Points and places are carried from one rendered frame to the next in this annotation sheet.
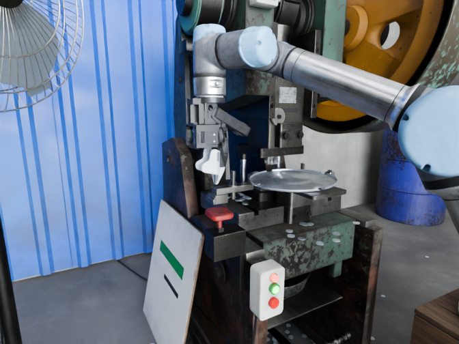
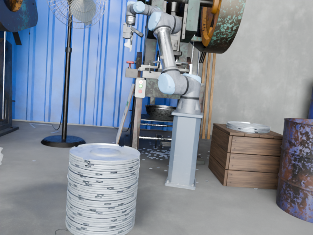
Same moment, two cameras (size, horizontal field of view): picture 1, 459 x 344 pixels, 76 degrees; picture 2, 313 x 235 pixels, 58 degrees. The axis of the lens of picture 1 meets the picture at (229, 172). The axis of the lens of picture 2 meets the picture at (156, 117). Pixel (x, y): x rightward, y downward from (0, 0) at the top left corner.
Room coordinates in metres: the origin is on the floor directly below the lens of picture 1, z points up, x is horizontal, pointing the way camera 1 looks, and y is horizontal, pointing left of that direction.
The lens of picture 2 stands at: (-1.27, -1.03, 0.61)
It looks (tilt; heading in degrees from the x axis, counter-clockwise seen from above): 7 degrees down; 22
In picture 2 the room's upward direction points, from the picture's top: 5 degrees clockwise
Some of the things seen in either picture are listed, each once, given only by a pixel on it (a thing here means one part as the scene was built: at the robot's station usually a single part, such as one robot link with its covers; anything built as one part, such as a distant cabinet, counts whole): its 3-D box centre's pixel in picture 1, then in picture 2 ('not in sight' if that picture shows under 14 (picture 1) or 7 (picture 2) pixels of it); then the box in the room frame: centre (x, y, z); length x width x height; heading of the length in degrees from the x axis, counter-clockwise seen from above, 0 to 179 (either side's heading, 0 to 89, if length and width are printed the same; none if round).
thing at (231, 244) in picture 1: (225, 259); (131, 79); (0.73, 0.01, 0.62); 0.10 x 0.06 x 0.20; 118
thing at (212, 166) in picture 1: (212, 167); (128, 44); (0.70, 0.04, 0.88); 0.06 x 0.03 x 0.09; 118
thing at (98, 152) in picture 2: not in sight; (105, 152); (-0.26, -0.41, 0.31); 0.29 x 0.29 x 0.01
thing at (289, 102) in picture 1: (279, 104); (171, 33); (1.05, -0.17, 1.04); 0.17 x 0.15 x 0.30; 28
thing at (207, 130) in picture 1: (207, 123); (128, 31); (0.71, 0.05, 0.98); 0.09 x 0.08 x 0.12; 118
